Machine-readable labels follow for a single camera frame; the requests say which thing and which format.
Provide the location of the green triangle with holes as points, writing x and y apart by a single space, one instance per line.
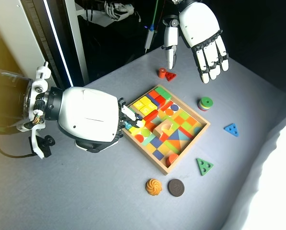
204 166

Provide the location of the grey table cloth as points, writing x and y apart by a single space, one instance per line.
85 191

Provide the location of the white upright post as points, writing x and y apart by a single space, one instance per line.
77 43

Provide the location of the orange swirl cookie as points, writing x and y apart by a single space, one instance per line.
153 187

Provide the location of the red half-round block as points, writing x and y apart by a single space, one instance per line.
172 159

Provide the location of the red triangle with holes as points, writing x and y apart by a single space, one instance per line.
170 76

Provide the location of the white adapter box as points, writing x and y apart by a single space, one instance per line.
149 39

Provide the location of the natural wood arch block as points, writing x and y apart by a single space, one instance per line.
158 130

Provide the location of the white cabinet panel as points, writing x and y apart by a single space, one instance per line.
13 28

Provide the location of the stacked colourful wooden rings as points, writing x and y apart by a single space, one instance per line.
201 105

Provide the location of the red cylinder with white cross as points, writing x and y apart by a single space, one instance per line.
161 74

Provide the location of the blue triangle with holes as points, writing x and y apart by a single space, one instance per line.
232 129

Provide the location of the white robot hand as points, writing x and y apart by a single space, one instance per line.
87 112
198 24

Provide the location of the spare skeletal robot hand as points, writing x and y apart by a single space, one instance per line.
117 9

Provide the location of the wooden puzzle tray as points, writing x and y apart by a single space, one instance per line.
147 152

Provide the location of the round chocolate cookie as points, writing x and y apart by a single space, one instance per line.
176 188

